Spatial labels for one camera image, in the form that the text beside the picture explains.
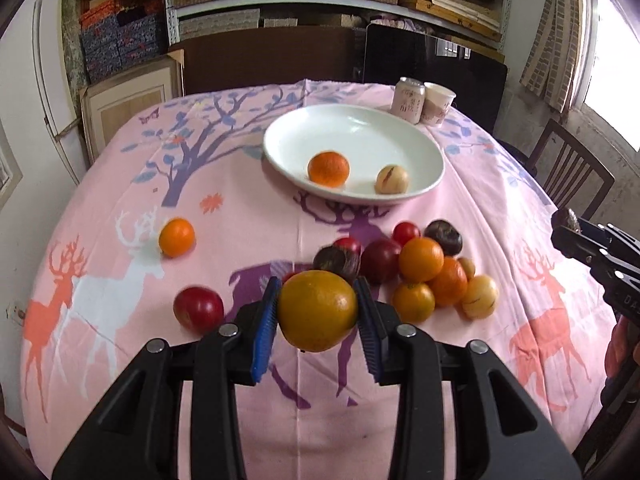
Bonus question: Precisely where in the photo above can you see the dark brown water chestnut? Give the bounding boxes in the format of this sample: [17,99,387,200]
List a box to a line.
[551,207,582,233]

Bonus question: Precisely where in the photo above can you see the small tan longan fruit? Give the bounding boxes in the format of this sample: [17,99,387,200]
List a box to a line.
[458,257,476,280]

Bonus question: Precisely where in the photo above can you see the large red plum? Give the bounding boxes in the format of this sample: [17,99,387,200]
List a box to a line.
[172,286,224,336]

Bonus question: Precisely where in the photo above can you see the small yellow orange fruit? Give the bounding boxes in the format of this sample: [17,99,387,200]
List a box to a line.
[390,283,435,324]

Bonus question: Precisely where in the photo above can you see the red cherry tomato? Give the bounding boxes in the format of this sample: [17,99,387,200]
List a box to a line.
[392,221,421,247]
[333,236,362,255]
[282,271,300,285]

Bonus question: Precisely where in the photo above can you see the striped pepino melon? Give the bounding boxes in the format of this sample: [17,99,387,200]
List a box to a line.
[374,165,410,195]
[460,274,499,320]

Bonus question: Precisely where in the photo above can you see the dark red plum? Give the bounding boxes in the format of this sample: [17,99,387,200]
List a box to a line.
[360,240,401,286]

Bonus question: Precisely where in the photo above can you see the small orange kumquat fruit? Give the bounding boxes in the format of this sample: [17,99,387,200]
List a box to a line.
[158,218,195,258]

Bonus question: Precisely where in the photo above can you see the yellow orange round fruit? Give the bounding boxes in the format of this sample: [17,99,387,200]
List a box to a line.
[278,270,358,353]

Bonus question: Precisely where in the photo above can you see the dark purple striped chestnut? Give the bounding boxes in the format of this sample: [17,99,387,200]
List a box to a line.
[312,245,360,283]

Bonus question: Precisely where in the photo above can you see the large orange mandarin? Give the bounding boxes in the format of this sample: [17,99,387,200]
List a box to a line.
[307,151,350,188]

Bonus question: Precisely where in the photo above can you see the right hand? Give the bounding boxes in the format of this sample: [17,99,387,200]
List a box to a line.
[604,316,640,378]

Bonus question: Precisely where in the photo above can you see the dark wooden chair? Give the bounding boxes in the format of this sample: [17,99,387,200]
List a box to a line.
[499,119,615,220]

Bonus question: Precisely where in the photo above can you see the patterned curtain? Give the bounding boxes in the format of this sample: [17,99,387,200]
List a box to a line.
[520,0,593,115]

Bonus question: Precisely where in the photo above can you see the black panel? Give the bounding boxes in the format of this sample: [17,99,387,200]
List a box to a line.
[363,24,508,132]

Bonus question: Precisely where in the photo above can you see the white paper cup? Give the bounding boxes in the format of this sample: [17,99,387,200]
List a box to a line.
[421,82,457,127]

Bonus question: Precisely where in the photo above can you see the pink drink can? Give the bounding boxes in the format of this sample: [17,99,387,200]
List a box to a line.
[390,77,425,125]

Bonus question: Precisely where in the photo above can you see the white oval plate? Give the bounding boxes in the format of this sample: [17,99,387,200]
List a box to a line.
[262,104,445,206]

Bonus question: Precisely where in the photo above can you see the pink deer print tablecloth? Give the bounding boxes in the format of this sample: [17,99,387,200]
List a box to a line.
[22,80,614,474]

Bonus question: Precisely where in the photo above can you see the framed picture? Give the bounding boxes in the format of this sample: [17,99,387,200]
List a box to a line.
[79,50,184,162]

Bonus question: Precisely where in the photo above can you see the brown wooden board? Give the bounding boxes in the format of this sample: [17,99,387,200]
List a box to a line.
[170,26,366,94]

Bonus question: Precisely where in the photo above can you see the white board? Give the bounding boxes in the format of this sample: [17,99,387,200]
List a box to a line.
[32,0,88,183]

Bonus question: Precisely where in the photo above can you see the blue patterned boxes stack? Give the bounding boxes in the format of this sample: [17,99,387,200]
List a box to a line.
[80,0,167,84]

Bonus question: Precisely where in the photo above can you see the window frame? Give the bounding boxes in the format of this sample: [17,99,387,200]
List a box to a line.
[0,125,23,208]

